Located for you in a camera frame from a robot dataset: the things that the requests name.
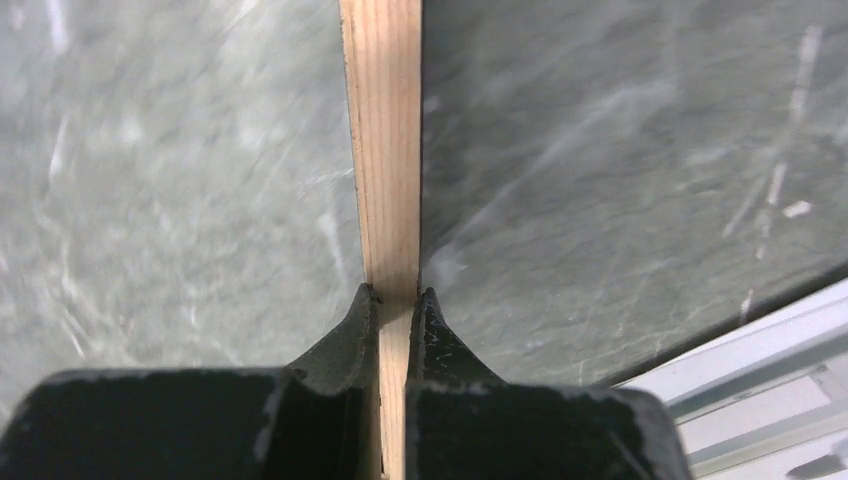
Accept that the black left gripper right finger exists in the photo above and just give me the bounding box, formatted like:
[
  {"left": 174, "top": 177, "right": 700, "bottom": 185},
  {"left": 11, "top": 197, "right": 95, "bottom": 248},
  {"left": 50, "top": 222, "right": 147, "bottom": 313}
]
[{"left": 405, "top": 288, "right": 692, "bottom": 480}]

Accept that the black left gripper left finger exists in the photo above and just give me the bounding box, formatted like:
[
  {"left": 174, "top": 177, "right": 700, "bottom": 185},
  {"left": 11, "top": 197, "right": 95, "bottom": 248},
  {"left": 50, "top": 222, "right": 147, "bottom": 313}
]
[{"left": 1, "top": 285, "right": 380, "bottom": 479}]

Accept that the light wooden picture frame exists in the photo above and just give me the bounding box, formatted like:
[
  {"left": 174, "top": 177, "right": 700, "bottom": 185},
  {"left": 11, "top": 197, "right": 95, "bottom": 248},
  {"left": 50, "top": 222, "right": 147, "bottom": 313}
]
[{"left": 339, "top": 1, "right": 423, "bottom": 479}]

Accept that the aluminium table edge rail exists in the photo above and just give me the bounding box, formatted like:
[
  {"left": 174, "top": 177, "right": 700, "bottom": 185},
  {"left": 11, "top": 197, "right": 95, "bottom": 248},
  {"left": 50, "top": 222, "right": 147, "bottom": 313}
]
[{"left": 625, "top": 281, "right": 847, "bottom": 479}]

